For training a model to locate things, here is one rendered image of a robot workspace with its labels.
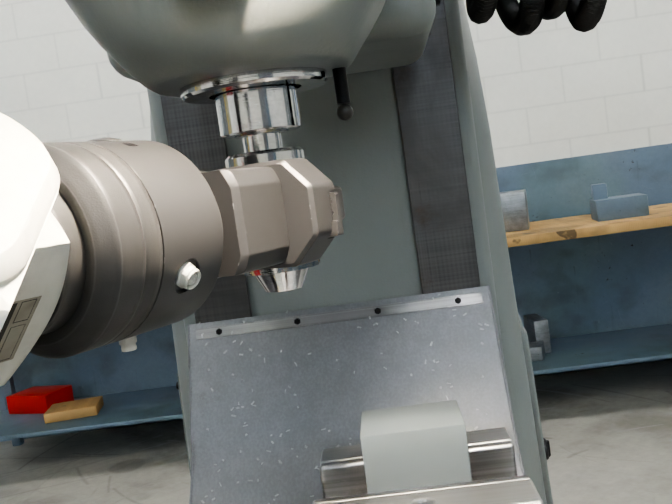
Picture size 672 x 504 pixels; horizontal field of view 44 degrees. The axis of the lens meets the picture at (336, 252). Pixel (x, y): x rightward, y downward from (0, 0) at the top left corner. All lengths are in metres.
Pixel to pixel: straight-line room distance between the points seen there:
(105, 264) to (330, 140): 0.56
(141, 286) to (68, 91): 4.72
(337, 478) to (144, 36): 0.29
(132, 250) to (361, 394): 0.53
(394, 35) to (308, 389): 0.39
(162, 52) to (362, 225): 0.47
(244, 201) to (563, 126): 4.43
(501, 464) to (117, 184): 0.32
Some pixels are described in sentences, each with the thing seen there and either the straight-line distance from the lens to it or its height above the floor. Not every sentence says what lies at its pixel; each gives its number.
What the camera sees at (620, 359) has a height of 0.23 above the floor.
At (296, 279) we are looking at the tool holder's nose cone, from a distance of 0.48.
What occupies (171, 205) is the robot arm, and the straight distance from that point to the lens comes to 0.35.
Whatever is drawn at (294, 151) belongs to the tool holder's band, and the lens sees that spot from 0.47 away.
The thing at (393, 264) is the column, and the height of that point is 1.15.
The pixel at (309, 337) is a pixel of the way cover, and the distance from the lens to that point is 0.86.
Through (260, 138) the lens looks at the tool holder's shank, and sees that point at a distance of 0.48.
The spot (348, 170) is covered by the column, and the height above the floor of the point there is 1.26.
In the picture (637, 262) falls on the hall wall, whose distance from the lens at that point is 4.90.
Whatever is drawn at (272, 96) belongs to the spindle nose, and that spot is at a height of 1.30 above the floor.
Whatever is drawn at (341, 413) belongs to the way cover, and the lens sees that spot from 0.83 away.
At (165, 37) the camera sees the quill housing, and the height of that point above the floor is 1.33.
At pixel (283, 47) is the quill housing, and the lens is 0.42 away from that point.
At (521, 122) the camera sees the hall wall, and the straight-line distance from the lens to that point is 4.75.
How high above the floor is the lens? 1.25
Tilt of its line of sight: 5 degrees down
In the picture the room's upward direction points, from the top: 8 degrees counter-clockwise
